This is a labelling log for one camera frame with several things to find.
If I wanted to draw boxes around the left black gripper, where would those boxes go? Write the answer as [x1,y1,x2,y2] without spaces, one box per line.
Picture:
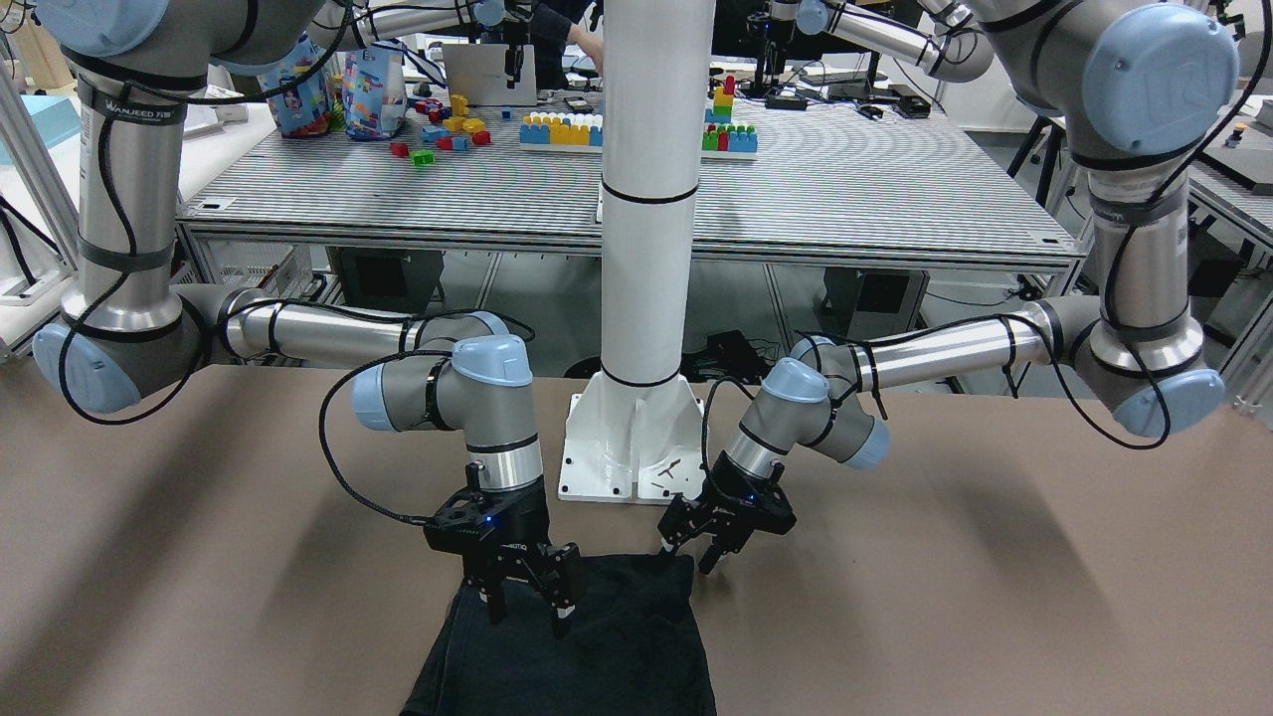
[656,457,797,576]

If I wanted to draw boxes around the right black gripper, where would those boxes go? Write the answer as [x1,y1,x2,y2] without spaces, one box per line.
[423,483,583,640]

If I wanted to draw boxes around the dark garment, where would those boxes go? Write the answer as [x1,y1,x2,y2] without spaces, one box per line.
[402,555,717,715]

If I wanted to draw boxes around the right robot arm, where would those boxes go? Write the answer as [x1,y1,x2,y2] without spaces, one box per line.
[33,1,586,637]

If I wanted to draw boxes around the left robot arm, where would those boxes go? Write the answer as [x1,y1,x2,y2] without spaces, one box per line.
[656,1,1239,575]

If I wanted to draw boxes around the striped metal side table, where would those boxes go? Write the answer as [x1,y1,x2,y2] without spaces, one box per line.
[179,99,1086,273]

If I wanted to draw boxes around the toy brick row on plate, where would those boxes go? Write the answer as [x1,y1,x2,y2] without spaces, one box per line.
[518,110,603,153]

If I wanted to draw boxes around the colourful toy brick bag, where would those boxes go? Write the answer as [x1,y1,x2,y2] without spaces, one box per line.
[342,39,409,141]

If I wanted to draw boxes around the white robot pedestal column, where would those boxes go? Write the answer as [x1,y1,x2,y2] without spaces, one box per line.
[558,1,714,503]

